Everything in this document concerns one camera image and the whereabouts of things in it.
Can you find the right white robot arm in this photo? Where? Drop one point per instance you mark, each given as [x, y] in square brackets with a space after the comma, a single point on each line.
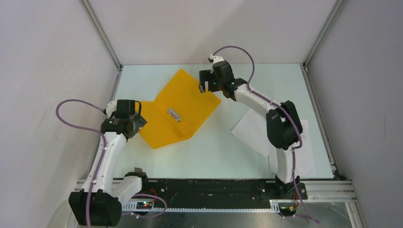
[283, 124]

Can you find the upper printed paper sheet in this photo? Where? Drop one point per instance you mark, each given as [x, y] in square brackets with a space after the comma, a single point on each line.
[251, 130]

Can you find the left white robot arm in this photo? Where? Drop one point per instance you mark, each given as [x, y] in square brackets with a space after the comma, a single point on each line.
[98, 203]

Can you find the aluminium frame rail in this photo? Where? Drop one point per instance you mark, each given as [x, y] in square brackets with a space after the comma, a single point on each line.
[318, 191]

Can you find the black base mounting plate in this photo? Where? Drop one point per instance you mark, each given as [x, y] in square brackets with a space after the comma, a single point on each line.
[222, 194]

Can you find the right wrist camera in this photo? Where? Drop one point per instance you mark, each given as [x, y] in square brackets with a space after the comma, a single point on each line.
[215, 59]

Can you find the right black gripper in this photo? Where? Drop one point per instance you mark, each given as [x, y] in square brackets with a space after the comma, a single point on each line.
[204, 76]

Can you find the orange plastic folder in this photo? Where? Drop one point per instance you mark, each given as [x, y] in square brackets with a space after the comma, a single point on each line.
[182, 94]

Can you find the right controller board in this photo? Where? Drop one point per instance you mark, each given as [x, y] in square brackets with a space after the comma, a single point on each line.
[287, 211]

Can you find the metal folder clip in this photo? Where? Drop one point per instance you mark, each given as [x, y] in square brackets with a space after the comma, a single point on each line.
[174, 115]

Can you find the lower printed paper sheet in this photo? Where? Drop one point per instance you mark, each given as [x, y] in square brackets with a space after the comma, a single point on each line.
[305, 165]

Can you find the left controller board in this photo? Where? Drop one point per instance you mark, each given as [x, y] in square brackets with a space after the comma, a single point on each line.
[144, 205]

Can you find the printed paper sheet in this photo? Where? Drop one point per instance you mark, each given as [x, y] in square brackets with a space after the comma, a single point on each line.
[251, 130]
[305, 165]

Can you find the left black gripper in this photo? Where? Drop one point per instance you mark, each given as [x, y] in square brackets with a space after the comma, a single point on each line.
[139, 122]

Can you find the controller board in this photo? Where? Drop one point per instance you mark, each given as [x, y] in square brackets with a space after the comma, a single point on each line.
[287, 211]
[144, 205]

